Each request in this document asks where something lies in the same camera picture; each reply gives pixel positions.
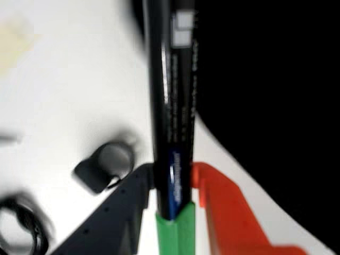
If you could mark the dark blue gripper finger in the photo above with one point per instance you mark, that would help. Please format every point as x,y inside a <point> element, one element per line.
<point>114,223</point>

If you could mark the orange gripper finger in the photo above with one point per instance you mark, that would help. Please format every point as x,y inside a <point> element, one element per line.
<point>231,220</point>

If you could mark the long beige masking tape strip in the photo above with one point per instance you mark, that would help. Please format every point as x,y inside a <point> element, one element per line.
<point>14,40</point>

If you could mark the green capped black marker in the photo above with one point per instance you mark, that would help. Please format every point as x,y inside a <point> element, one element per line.
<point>175,119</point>

